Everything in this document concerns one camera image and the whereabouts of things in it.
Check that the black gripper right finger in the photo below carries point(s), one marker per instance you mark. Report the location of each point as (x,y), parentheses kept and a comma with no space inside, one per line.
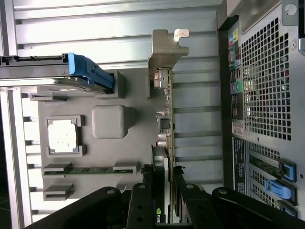
(226,210)

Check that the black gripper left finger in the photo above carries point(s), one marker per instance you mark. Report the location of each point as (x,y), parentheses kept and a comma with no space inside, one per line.
(95,210)

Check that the green RAM stick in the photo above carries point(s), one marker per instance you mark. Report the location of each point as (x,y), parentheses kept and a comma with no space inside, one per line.
(90,171)

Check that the grey parts rack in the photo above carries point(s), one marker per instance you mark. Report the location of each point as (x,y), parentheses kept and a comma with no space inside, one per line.
(100,155)

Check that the blue slot retention clip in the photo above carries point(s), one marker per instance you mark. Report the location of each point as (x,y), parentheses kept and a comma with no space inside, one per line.
(288,170)
(278,189)

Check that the silver CPU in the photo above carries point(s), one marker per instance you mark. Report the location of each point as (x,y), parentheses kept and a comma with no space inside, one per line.
(62,136)

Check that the open black PC case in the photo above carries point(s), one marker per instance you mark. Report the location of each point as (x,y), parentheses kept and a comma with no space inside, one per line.
(225,95)

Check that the hard disk blue carrier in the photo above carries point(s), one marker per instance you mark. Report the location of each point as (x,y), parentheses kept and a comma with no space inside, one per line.
(47,69)

